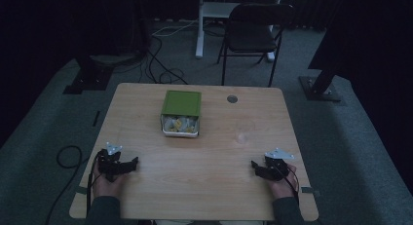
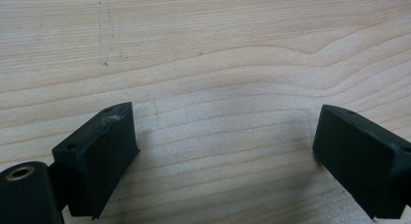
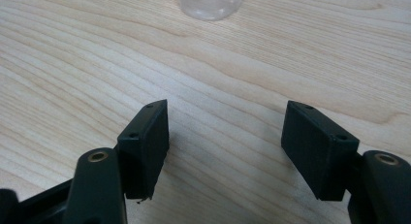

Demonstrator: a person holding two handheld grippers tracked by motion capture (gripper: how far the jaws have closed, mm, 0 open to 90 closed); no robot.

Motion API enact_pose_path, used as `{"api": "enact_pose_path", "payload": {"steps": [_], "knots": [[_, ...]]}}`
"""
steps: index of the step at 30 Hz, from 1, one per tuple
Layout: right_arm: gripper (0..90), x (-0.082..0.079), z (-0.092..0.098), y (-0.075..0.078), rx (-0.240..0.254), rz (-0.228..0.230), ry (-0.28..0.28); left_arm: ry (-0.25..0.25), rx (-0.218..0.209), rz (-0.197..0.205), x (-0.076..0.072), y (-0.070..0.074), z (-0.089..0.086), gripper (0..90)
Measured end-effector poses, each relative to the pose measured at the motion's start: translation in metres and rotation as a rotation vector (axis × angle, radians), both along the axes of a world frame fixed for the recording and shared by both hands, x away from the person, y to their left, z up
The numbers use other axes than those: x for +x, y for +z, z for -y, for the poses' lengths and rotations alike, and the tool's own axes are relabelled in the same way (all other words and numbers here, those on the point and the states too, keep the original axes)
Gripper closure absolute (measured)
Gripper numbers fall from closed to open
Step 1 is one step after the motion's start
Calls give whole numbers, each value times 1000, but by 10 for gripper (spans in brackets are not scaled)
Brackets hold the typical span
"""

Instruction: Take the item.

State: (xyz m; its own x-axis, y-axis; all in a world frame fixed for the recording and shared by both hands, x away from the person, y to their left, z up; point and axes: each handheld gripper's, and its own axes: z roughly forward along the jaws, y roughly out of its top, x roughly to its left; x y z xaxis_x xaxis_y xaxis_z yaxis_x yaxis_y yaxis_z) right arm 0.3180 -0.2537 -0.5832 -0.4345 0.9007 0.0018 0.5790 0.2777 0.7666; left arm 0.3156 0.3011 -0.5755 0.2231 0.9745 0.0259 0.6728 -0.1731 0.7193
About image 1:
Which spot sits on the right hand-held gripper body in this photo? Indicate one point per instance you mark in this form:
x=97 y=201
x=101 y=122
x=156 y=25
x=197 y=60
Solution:
x=276 y=169

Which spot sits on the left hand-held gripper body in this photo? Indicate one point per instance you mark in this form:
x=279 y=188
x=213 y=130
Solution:
x=108 y=163

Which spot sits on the person's right hand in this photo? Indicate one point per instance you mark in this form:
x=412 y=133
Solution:
x=284 y=187

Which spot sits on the person's left hand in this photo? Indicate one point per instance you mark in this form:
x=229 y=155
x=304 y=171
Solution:
x=105 y=186

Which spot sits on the clear glass cup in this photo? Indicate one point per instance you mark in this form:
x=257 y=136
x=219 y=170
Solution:
x=244 y=134

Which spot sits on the grey tape strip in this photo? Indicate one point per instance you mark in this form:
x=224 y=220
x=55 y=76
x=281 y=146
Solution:
x=81 y=190
x=310 y=190

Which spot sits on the black floor tape strip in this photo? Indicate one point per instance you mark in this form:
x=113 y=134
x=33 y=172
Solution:
x=96 y=118

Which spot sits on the white drawer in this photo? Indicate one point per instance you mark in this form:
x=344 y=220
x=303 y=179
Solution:
x=180 y=133

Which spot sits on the pile of small packets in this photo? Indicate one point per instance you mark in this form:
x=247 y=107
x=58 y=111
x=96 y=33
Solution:
x=180 y=124

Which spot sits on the grey round table grommet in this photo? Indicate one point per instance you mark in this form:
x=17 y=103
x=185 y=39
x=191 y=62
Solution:
x=232 y=99

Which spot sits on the green storage box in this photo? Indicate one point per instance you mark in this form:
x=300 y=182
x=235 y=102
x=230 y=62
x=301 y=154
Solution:
x=181 y=103

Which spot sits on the black stand base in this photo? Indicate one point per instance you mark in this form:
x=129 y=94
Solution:
x=89 y=79
x=319 y=87

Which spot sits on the black folding chair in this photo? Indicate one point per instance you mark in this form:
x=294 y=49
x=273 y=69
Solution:
x=251 y=36

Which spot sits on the white desk frame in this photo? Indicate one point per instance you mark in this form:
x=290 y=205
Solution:
x=207 y=10

